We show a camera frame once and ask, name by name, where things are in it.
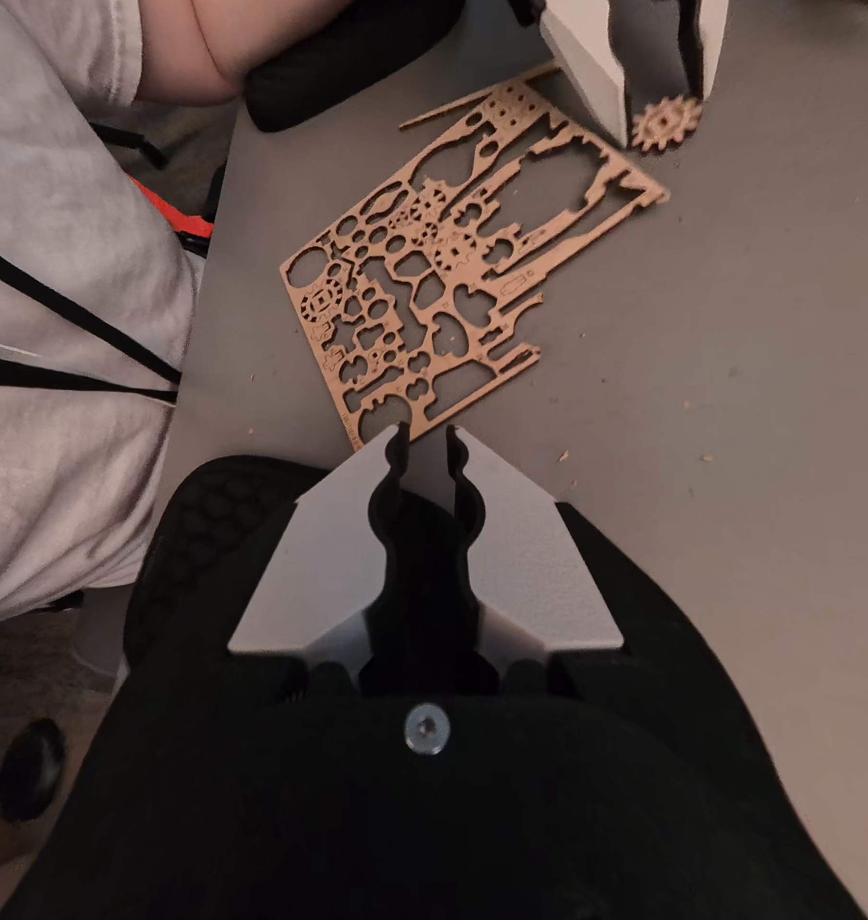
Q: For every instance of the wooden gear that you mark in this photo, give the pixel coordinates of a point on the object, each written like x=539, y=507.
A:
x=685, y=115

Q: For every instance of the black round caster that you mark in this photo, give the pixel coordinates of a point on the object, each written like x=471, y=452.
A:
x=35, y=769

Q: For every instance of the laser-cut wooden parts sheet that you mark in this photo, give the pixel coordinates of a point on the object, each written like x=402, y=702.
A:
x=509, y=269

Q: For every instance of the person's left forearm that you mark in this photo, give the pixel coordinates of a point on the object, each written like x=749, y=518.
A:
x=211, y=43

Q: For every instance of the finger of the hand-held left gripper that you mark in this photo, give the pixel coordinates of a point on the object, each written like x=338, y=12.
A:
x=714, y=36
x=585, y=57

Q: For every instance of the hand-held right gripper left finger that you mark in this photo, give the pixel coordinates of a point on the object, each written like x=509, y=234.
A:
x=311, y=575

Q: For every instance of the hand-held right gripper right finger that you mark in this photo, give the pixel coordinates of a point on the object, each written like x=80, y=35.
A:
x=541, y=575

